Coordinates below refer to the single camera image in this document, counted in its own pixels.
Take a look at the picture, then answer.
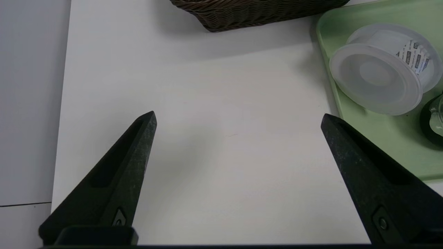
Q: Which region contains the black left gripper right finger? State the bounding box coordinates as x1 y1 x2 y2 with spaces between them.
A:
320 113 443 245

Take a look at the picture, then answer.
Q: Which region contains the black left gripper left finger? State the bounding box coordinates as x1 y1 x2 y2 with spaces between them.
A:
39 111 158 244

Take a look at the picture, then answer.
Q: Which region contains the white plastic tape roll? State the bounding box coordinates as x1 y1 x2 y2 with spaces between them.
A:
329 23 443 116

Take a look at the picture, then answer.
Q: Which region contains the dark brown wicker basket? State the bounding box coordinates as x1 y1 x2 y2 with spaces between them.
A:
169 0 351 33

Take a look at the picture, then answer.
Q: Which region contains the light green plastic tray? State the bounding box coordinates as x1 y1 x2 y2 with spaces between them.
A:
316 0 443 184

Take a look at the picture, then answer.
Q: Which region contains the glass cup with black handle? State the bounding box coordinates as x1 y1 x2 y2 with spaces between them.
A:
419 93 443 146

